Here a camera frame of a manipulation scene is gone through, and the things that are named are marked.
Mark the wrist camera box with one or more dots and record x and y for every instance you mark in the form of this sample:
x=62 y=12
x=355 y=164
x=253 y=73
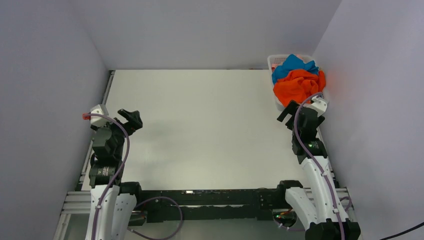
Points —
x=318 y=104
x=96 y=116

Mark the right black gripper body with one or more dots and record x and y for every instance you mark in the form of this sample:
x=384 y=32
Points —
x=294 y=133

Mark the orange t shirt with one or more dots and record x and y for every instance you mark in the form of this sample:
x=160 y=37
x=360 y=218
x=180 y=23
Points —
x=298 y=85

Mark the blue t shirt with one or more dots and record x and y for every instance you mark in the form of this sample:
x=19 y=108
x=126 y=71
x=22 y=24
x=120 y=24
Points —
x=289 y=63

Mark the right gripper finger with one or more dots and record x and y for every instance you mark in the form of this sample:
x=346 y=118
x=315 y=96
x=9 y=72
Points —
x=290 y=123
x=290 y=109

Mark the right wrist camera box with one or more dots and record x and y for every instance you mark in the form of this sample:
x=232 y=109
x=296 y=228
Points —
x=318 y=104

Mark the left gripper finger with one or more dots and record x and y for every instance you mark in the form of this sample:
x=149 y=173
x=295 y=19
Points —
x=134 y=125
x=130 y=116

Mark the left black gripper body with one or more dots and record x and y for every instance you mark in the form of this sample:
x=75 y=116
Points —
x=120 y=132

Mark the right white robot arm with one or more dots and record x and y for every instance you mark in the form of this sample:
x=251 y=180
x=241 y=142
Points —
x=323 y=217

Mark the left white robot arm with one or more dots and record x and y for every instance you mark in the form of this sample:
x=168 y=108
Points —
x=111 y=200

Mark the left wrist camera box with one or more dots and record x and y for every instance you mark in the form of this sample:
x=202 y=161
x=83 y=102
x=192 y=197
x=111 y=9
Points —
x=96 y=116

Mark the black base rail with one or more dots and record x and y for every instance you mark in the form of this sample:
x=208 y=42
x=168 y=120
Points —
x=215 y=204

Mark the white plastic laundry basket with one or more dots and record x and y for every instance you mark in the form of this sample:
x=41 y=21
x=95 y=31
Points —
x=294 y=77

